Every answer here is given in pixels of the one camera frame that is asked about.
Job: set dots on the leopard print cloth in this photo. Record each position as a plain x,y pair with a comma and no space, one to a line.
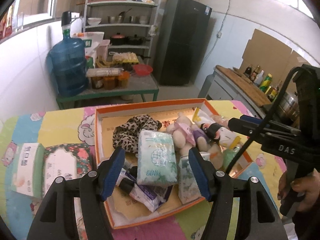
130,135

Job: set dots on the steel steamer pot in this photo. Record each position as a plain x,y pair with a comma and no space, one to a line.
287,105

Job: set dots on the noodle pack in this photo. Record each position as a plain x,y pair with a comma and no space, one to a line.
105,72

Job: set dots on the white bottle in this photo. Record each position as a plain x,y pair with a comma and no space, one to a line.
260,78

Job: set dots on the white plastic bag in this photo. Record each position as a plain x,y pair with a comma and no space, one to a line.
153,30

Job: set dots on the red lidded pot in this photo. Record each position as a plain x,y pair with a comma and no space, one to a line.
118,39

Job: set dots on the blue white wipes packet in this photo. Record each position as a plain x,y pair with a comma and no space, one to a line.
147,195

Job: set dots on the green white tissue pack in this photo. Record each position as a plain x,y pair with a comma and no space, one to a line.
156,160

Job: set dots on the floral tissue box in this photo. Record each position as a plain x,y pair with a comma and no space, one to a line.
62,165

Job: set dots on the black cloth roll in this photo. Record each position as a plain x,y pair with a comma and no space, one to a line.
126,183

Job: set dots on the person's right forearm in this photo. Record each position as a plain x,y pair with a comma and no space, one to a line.
307,226

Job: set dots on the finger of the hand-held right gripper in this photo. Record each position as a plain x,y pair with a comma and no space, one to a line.
247,118
242,128

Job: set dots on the orange sauce jar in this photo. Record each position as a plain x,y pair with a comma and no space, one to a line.
97,82
110,83
123,79

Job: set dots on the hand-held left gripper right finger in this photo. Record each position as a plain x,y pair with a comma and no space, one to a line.
200,177

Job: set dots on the white green tissue box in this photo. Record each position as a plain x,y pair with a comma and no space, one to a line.
27,170

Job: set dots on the black water pump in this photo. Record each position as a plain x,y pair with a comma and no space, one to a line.
66,20

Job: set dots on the steel cup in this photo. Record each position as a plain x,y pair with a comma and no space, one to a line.
134,19

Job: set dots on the person's right hand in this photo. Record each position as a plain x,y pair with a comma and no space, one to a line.
310,187

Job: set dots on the clear drinking glass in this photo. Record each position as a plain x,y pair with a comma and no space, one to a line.
20,22

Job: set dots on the pale green pouch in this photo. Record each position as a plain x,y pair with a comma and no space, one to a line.
231,158

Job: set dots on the green yellow bottle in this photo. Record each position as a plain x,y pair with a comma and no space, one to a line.
266,83

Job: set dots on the cardboard wall cover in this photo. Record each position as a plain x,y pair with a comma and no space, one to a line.
270,52

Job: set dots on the wooden cutting board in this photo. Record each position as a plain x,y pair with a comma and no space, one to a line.
245,90

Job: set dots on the kitchen counter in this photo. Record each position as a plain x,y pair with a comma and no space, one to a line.
225,85

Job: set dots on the yellow white packet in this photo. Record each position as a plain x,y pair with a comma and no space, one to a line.
198,114

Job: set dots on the wall socket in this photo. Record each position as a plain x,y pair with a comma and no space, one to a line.
219,35

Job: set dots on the white metal shelf rack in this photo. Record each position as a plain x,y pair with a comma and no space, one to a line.
120,3

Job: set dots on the orange rimmed cardboard box lid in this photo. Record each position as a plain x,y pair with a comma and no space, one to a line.
160,117

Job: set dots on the banana bunch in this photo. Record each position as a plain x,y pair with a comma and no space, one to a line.
103,62

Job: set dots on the dark grey fridge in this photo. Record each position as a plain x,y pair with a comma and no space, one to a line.
180,42

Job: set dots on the steel basin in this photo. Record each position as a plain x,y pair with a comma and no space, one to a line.
115,19

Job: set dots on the leaf print tissue pack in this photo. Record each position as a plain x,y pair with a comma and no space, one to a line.
186,182

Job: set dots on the grey gas cylinder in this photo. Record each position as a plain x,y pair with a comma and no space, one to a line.
207,87

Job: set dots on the black frying pan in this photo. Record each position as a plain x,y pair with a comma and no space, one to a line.
136,40

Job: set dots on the egg tray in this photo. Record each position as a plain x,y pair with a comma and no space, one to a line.
125,58

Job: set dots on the pink plush toy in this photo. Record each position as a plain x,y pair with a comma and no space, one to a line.
178,132

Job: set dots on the blue water jug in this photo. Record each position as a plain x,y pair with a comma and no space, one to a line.
67,65

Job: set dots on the dark sauce bottle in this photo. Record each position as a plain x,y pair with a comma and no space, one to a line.
248,71
256,73

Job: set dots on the white bowl stack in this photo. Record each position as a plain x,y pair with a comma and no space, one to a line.
144,20

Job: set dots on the white sack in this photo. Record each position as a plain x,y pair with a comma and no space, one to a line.
92,38

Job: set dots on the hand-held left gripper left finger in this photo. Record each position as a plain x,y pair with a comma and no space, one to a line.
112,177

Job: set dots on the pink white bag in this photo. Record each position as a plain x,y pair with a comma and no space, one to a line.
103,50

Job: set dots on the amber oil bottle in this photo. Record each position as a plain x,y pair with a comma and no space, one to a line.
275,90

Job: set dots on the red plastic basket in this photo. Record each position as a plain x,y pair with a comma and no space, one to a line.
142,70

